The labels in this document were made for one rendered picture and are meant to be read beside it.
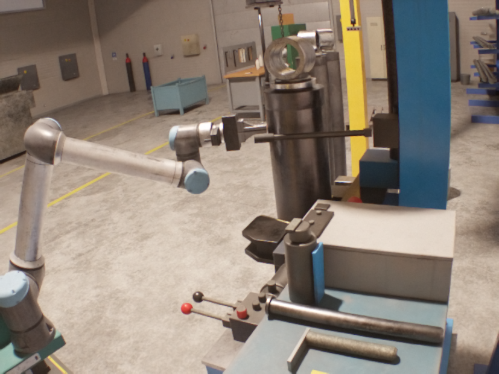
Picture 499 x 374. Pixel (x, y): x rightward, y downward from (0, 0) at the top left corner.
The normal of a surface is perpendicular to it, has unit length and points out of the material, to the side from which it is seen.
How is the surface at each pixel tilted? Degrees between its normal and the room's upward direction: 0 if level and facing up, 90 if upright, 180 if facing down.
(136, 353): 0
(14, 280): 5
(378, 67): 90
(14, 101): 90
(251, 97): 90
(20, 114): 90
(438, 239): 0
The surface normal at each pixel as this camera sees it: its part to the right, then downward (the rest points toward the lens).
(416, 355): -0.11, -0.92
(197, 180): 0.39, 0.33
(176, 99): -0.39, 0.37
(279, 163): -0.72, 0.33
